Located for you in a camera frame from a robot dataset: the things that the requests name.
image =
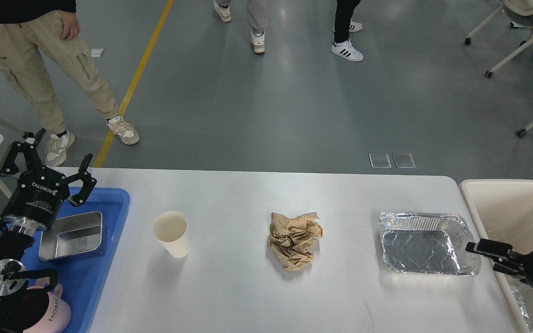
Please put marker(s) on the person in black trousers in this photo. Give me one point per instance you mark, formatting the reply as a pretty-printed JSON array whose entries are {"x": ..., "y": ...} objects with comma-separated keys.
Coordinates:
[{"x": 343, "y": 25}]

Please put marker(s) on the clear floor plate right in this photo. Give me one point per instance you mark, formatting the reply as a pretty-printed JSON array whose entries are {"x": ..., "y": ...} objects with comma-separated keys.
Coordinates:
[{"x": 403, "y": 160}]

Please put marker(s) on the crumpled brown paper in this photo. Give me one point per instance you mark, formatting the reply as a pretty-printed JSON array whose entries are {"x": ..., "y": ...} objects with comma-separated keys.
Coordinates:
[{"x": 290, "y": 239}]

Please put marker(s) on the pink mug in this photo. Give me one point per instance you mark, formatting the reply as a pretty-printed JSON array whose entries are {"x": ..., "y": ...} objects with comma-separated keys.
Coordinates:
[{"x": 45, "y": 312}]

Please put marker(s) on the metal rectangular tin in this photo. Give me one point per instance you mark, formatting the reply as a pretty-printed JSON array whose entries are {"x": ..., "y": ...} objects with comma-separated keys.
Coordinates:
[{"x": 73, "y": 237}]

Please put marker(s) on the clear floor plate left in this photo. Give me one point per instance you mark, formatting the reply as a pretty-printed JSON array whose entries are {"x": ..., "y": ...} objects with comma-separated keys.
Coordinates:
[{"x": 380, "y": 160}]

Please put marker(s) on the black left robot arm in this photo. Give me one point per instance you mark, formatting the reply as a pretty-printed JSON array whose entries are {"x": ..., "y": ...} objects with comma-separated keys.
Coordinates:
[{"x": 16, "y": 281}]

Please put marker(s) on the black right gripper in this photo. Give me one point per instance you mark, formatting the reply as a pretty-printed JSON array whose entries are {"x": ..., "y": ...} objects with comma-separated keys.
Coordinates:
[{"x": 506, "y": 260}]

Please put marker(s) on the clear floor plate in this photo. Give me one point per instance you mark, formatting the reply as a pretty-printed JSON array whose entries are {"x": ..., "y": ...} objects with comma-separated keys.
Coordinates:
[
  {"x": 380, "y": 160},
  {"x": 403, "y": 160}
]

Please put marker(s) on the aluminium foil tray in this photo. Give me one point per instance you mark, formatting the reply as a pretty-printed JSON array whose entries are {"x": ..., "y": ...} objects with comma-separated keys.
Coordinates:
[{"x": 427, "y": 243}]

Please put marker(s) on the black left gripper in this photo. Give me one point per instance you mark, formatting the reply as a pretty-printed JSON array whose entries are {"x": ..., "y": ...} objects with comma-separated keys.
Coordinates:
[{"x": 37, "y": 199}]

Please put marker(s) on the cream paper cup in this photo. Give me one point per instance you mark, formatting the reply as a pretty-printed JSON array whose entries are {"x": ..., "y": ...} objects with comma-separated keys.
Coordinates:
[{"x": 171, "y": 230}]

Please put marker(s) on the person in beige trousers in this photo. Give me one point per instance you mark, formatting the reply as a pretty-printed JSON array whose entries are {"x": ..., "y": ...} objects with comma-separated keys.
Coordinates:
[{"x": 30, "y": 29}]

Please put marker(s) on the person in grey trousers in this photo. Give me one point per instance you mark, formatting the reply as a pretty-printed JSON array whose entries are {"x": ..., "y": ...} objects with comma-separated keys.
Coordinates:
[{"x": 257, "y": 11}]

